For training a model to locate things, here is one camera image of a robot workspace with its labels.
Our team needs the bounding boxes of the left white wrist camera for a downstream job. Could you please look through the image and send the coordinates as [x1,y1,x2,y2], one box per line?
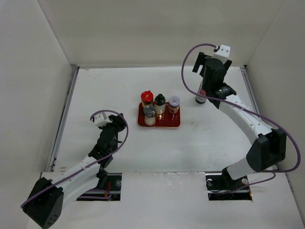
[91,113,111,127]

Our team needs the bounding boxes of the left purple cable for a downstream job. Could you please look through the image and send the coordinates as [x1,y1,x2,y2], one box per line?
[20,109,130,209]

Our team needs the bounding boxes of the purple cable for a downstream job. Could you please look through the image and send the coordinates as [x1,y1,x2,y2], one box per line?
[181,42,301,195]
[20,109,130,209]

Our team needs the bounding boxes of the small pink-lidded spice jar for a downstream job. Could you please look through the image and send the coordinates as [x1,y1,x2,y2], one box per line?
[168,96,181,114]

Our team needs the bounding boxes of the red-capped sauce jar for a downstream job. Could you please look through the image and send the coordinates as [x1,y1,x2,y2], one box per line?
[141,90,154,108]

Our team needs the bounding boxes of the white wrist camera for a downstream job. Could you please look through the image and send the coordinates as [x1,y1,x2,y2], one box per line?
[91,113,111,127]
[212,45,231,64]

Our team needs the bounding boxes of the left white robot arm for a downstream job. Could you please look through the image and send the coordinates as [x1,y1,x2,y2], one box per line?
[21,110,129,229]

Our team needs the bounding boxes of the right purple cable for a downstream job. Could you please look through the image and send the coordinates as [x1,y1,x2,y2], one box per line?
[181,42,301,195]

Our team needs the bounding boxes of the silver-capped glass shaker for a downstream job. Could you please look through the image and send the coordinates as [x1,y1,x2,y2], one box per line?
[143,104,156,126]

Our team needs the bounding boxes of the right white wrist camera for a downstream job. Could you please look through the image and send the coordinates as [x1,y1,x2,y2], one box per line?
[212,45,231,64]

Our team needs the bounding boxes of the tall clear vinegar bottle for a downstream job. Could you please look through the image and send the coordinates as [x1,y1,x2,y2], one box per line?
[195,81,207,104]

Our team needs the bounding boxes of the black-capped white bottle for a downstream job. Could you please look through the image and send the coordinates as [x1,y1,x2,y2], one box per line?
[154,94,166,115]

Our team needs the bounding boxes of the red rectangular tray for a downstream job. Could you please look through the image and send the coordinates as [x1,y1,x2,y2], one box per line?
[137,102,181,128]

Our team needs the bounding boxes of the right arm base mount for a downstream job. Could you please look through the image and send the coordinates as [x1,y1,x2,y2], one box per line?
[205,173,252,201]

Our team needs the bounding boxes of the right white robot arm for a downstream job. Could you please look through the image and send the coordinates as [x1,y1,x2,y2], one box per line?
[193,52,286,189]

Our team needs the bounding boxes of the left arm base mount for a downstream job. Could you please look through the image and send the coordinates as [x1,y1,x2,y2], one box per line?
[77,173,122,201]

